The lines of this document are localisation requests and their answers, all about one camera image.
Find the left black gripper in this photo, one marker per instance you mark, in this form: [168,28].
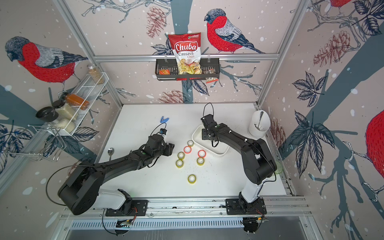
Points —
[169,148]

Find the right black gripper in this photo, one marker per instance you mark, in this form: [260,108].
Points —
[203,136]

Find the yellow tape roll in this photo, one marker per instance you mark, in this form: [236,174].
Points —
[200,161]
[179,163]
[192,178]
[181,155]

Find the yellow tape roll front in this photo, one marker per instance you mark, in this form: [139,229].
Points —
[192,178]

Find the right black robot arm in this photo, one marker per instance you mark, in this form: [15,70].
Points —
[258,162]

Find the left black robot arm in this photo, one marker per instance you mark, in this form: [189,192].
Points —
[82,190]

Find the red tape roll left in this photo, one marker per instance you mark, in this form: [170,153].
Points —
[187,150]

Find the red tape roll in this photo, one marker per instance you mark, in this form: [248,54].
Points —
[202,154]
[187,150]

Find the red tape roll right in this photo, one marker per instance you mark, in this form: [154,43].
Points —
[202,154]

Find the blue tape dispenser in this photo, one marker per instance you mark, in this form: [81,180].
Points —
[164,120]

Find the spoon in holder cup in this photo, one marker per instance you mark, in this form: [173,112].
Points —
[260,120]

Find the white utensil holder cup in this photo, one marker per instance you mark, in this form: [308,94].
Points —
[260,124]

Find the metal spoon on table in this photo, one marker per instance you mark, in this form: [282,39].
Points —
[110,153]

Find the Chuba cassava chips bag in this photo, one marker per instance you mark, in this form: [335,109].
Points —
[187,50]

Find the clear jar on rack top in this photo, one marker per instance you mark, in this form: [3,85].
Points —
[96,74]

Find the orange sauce bottle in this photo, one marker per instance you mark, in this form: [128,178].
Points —
[76,101]

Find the black lid spice jar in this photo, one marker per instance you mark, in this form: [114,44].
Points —
[50,116]

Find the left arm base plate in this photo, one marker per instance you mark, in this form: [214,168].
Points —
[130,208]

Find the black wire wall basket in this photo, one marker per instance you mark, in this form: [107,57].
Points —
[171,70]

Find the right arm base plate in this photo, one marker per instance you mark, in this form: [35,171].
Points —
[239,206]

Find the white wire spice rack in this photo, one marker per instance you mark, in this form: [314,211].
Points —
[88,90]

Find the chrome wire holder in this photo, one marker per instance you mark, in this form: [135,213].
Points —
[35,143]

